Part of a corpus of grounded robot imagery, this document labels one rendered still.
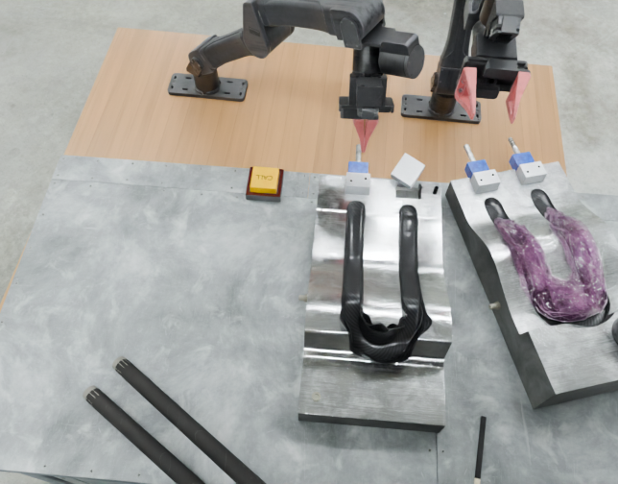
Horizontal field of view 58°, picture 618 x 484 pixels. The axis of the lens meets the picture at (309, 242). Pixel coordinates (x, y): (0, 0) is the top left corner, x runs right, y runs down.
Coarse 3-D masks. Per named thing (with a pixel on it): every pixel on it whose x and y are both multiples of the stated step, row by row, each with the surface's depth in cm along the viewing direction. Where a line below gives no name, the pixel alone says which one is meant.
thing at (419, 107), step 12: (408, 96) 144; (420, 96) 144; (432, 96) 138; (444, 96) 135; (408, 108) 142; (420, 108) 142; (432, 108) 140; (444, 108) 138; (456, 108) 142; (480, 108) 142; (444, 120) 141; (456, 120) 141; (468, 120) 140; (480, 120) 140
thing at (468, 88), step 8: (464, 72) 90; (472, 72) 90; (464, 80) 90; (472, 80) 90; (480, 80) 94; (456, 88) 94; (464, 88) 92; (472, 88) 89; (480, 88) 94; (488, 88) 94; (496, 88) 94; (456, 96) 95; (464, 96) 94; (472, 96) 89; (480, 96) 96; (488, 96) 95; (496, 96) 95; (464, 104) 92; (472, 104) 89; (472, 112) 89
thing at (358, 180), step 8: (360, 152) 124; (360, 160) 123; (352, 168) 120; (360, 168) 121; (352, 176) 118; (360, 176) 118; (368, 176) 118; (352, 184) 117; (360, 184) 117; (368, 184) 117; (352, 192) 119; (360, 192) 118; (368, 192) 118
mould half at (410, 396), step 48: (336, 192) 119; (384, 192) 119; (432, 192) 119; (336, 240) 114; (384, 240) 114; (432, 240) 114; (336, 288) 105; (384, 288) 106; (432, 288) 106; (336, 336) 100; (432, 336) 99; (336, 384) 102; (384, 384) 102; (432, 384) 102
